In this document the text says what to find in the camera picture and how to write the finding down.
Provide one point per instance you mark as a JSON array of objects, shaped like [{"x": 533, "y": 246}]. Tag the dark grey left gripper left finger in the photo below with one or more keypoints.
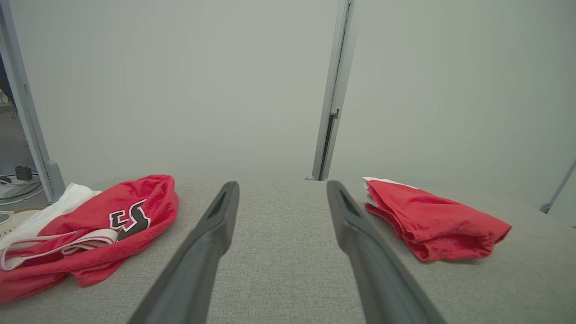
[{"x": 198, "y": 261}]

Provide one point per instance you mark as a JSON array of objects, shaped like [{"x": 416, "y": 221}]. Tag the grey partition frame with foot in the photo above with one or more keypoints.
[{"x": 27, "y": 112}]

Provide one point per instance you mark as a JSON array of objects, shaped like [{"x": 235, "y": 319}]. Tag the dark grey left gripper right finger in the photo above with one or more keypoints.
[{"x": 373, "y": 270}]

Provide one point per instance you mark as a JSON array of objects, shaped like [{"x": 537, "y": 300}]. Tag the red shorts with white stripes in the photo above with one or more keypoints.
[{"x": 436, "y": 225}]

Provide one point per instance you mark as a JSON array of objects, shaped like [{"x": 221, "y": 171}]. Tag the black power adapter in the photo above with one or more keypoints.
[{"x": 23, "y": 173}]

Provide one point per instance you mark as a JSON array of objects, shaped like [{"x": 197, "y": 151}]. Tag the red and white sports jersey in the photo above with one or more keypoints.
[{"x": 99, "y": 216}]

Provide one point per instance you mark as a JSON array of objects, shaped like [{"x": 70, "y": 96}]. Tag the thin grey slanted pole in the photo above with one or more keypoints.
[{"x": 560, "y": 186}]

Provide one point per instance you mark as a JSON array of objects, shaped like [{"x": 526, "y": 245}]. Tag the grey partition frame post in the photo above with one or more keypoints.
[{"x": 335, "y": 90}]

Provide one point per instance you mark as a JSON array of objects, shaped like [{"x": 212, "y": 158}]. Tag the white power strip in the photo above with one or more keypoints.
[{"x": 18, "y": 186}]

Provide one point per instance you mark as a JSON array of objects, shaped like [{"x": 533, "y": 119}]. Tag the grey fabric upholstered surface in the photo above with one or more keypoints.
[{"x": 288, "y": 270}]

